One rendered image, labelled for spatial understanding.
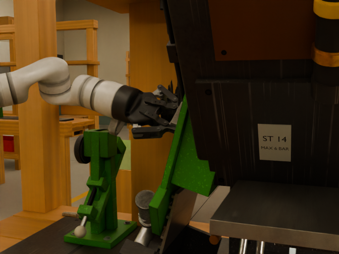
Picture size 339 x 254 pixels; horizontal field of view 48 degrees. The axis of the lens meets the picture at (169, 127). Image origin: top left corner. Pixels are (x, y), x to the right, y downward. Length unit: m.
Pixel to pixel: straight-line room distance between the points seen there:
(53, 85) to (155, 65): 0.30
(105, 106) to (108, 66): 11.32
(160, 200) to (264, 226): 0.24
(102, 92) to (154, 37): 0.31
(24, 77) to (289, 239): 0.62
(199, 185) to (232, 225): 0.21
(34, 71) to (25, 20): 0.43
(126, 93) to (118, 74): 11.16
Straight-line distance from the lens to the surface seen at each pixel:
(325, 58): 0.44
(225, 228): 0.46
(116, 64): 11.98
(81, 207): 0.95
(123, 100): 0.77
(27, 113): 1.26
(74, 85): 0.83
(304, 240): 0.45
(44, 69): 0.86
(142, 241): 0.75
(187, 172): 0.65
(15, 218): 1.28
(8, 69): 6.17
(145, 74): 1.05
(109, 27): 12.18
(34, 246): 1.01
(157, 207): 0.64
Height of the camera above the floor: 1.29
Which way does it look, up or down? 6 degrees down
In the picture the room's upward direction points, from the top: straight up
